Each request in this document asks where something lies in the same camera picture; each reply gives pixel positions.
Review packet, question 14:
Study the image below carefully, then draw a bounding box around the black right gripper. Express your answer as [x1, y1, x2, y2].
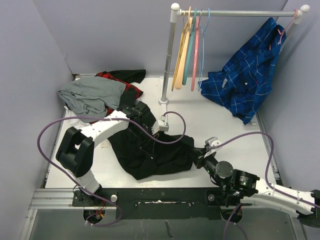
[188, 147, 224, 187]

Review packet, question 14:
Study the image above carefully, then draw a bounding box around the black button shirt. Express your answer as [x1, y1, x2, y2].
[108, 129, 195, 180]

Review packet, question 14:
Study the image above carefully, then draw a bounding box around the light blue wire hanger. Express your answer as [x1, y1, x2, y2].
[197, 8, 211, 92]

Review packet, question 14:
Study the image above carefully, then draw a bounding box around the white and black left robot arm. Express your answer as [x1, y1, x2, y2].
[55, 101, 156, 206]

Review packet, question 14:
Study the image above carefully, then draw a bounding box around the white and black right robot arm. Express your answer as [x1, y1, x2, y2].
[192, 148, 320, 228]

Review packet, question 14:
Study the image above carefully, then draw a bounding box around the red black plaid shirt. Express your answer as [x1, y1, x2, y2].
[88, 71, 143, 118]

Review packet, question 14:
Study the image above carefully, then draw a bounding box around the beige hanger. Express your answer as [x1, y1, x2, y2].
[174, 20, 189, 90]

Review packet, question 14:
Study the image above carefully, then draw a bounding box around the grey shirt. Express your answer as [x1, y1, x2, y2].
[58, 76, 126, 118]

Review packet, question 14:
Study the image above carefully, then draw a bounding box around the blue plaid shirt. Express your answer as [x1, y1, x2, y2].
[200, 17, 286, 125]

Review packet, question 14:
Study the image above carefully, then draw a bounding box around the teal hanger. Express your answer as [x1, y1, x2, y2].
[182, 9, 197, 85]

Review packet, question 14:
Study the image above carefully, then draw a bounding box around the yellow hanger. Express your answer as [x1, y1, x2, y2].
[171, 6, 193, 91]

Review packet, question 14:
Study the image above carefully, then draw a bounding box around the pink hanger holding blue shirt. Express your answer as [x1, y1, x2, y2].
[277, 9, 299, 45]

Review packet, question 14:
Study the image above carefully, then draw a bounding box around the black garment at back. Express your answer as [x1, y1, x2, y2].
[108, 69, 147, 84]

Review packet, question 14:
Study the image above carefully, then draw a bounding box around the silver white clothes rack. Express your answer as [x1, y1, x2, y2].
[158, 3, 311, 115]

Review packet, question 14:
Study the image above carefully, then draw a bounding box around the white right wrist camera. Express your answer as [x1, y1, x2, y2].
[204, 137, 222, 158]

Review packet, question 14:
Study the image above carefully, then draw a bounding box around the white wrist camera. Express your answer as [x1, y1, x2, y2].
[151, 119, 169, 135]
[204, 137, 222, 158]

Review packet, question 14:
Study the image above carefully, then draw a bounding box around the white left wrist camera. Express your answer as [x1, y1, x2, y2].
[151, 119, 169, 135]

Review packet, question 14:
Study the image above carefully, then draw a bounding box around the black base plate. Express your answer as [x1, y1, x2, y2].
[71, 187, 243, 221]

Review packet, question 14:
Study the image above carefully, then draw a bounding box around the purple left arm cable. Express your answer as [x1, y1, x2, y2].
[37, 111, 187, 228]

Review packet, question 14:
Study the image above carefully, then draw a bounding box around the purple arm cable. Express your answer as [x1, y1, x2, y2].
[37, 111, 187, 228]
[207, 131, 320, 240]

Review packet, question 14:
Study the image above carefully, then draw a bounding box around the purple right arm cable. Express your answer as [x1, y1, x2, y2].
[207, 131, 320, 240]

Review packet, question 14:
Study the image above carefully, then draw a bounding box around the aluminium frame rail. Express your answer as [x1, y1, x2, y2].
[19, 188, 76, 240]

